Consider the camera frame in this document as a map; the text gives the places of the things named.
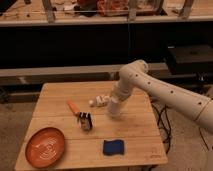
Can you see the blue sponge eraser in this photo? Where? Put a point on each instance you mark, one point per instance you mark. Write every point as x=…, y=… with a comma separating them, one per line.
x=113, y=147

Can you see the black box on shelf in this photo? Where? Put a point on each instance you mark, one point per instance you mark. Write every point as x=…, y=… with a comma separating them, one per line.
x=190, y=59

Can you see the white plastic bottle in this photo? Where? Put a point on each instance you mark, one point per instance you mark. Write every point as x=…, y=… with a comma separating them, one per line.
x=99, y=101

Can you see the orange ribbed plate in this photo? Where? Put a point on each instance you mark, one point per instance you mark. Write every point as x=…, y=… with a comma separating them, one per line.
x=45, y=147

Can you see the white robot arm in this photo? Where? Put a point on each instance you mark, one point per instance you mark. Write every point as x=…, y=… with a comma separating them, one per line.
x=194, y=106

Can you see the wooden workbench shelf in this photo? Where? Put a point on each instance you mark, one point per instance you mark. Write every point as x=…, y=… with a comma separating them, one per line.
x=102, y=12

